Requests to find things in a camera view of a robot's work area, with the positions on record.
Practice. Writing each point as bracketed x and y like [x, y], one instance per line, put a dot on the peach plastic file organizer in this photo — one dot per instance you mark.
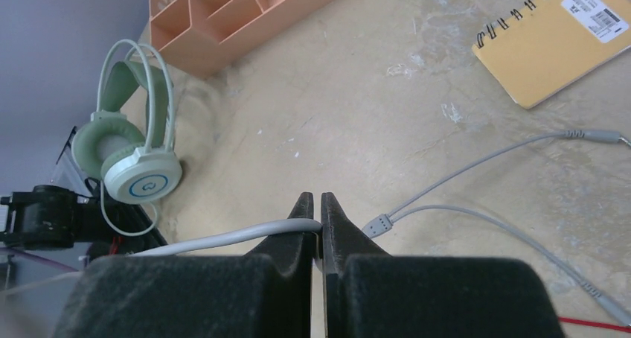
[202, 37]

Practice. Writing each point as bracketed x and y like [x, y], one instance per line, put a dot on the mint green headphones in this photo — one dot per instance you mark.
[132, 166]

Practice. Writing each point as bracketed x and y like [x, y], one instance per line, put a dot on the yellow spiral notebook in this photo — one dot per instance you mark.
[545, 46]

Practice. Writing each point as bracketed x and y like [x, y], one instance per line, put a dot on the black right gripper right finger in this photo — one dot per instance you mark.
[370, 293]

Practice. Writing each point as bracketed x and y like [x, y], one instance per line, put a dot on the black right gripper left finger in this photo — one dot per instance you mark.
[263, 293]

